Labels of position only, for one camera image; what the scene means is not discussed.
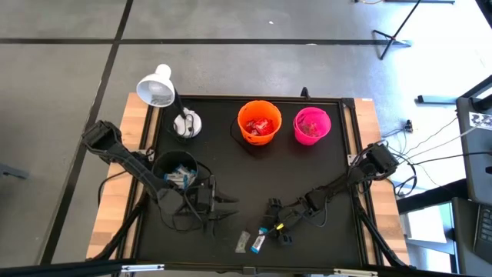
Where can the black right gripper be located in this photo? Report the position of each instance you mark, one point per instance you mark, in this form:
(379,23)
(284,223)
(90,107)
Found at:
(294,215)

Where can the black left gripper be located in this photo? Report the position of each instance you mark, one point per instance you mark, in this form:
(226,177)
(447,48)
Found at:
(201,204)

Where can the white blue Hershey's bar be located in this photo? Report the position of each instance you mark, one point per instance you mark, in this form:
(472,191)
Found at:
(189,181)
(173,178)
(258,241)
(184,171)

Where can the red Skittles candy pack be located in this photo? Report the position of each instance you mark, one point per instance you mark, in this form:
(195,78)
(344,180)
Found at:
(251,129)
(266,126)
(256,122)

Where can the clear red gummy pack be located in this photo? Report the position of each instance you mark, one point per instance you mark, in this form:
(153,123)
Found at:
(305,127)
(315,130)

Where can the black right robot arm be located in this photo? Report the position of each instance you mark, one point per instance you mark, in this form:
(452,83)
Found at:
(338,184)

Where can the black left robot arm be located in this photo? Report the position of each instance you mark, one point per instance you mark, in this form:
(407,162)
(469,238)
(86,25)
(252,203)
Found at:
(127,161)

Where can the clear green gummy pack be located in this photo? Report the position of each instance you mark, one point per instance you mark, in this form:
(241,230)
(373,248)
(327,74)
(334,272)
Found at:
(242,241)

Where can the black plastic bucket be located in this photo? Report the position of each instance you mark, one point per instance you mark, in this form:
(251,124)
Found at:
(165,161)

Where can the orange pumpkin face bucket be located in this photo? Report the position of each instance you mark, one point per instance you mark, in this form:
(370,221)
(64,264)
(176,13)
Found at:
(246,111)

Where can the pink plastic bucket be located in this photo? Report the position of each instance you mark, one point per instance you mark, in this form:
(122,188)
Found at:
(321,115)

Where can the white desk lamp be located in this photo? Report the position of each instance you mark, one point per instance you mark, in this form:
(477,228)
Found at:
(155,88)

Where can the black clamp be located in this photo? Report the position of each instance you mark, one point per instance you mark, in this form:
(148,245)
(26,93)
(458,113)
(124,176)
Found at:
(304,93)

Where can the black floor beam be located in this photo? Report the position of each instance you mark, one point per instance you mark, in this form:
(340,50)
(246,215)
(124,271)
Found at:
(430,196)

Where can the black power plug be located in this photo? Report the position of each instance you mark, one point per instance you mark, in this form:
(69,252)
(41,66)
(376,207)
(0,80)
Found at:
(408,125)

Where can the dark desk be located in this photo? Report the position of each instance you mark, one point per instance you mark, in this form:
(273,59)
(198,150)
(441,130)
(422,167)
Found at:
(463,238)

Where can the black stand foot bar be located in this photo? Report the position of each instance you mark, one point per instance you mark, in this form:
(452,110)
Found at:
(434,101)

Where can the grey floor object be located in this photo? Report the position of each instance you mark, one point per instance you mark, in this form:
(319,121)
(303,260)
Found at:
(13,172)

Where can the grey desk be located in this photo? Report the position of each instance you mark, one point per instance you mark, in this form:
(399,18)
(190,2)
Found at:
(474,161)

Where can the black keyboard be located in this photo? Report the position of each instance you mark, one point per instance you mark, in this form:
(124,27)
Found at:
(485,231)

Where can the black tripod stand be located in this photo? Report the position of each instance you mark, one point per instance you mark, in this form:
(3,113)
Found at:
(391,37)

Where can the printed paper tag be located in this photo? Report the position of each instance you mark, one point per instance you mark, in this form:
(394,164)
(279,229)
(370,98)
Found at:
(480,120)

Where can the black frame brace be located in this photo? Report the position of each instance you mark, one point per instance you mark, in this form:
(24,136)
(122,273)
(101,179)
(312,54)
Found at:
(378,238)
(123,231)

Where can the silver base bracket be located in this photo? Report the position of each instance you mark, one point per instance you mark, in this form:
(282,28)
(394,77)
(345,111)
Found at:
(351,159)

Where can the black frame beam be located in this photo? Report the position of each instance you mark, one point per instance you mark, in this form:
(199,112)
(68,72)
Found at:
(57,269)

